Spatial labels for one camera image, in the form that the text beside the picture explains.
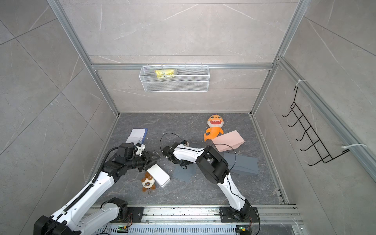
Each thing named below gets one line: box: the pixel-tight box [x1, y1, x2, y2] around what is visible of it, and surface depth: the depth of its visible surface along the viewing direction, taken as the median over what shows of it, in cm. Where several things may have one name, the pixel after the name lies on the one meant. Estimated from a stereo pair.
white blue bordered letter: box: [125, 128, 149, 145], surface depth 109 cm
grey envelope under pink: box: [171, 163, 197, 182], surface depth 89 cm
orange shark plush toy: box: [203, 114, 225, 142], surface depth 106 cm
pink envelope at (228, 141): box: [211, 129, 246, 153], surface depth 107 cm
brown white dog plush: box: [141, 171, 157, 192], surface depth 83 cm
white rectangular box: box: [146, 163, 171, 188], surface depth 84 cm
